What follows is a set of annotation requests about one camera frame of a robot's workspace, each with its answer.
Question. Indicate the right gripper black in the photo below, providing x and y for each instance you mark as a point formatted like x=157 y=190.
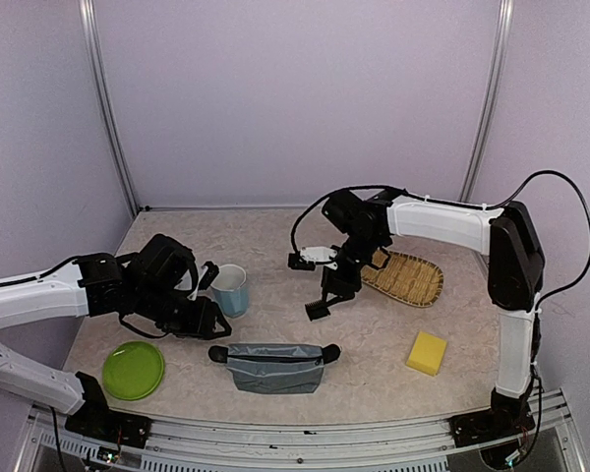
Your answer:
x=332 y=280

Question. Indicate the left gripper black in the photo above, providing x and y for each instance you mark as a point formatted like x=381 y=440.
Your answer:
x=201 y=324

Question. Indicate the grey zipper pouch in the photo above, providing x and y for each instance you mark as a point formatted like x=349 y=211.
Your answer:
x=275 y=368

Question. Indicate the yellow sponge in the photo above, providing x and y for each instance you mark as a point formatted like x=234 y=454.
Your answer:
x=427 y=353

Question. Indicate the black clipper comb guard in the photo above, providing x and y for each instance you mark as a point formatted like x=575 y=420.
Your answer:
x=317 y=310

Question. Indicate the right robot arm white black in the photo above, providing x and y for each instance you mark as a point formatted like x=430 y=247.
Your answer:
x=504 y=234

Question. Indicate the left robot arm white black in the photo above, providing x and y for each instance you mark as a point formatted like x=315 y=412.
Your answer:
x=161 y=283

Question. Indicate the light blue cup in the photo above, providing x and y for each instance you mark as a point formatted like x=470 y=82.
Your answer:
x=230 y=290

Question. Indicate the woven bamboo tray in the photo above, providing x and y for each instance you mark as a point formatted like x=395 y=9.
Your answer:
x=405 y=278

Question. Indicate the green plastic plate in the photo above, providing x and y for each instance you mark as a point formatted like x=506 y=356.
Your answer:
x=133 y=371

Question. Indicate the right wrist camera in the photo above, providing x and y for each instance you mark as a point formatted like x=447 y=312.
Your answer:
x=310 y=257

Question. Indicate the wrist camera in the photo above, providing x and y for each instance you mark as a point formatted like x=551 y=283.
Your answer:
x=310 y=257
x=200 y=279

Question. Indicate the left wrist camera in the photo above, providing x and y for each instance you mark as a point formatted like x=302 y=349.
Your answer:
x=200 y=279

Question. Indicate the aluminium front rail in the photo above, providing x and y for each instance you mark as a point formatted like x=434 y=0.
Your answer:
x=421 y=444

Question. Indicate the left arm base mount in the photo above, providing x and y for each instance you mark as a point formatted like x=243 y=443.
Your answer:
x=111 y=426

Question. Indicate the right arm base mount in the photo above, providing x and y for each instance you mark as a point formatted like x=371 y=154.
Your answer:
x=487 y=425

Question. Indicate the right aluminium corner post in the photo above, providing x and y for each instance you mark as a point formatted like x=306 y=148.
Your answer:
x=504 y=23

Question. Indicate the aluminium corner post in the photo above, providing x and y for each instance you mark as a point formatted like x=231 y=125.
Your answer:
x=103 y=97
x=504 y=23

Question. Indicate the left aluminium corner post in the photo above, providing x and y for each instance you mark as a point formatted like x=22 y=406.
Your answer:
x=103 y=97

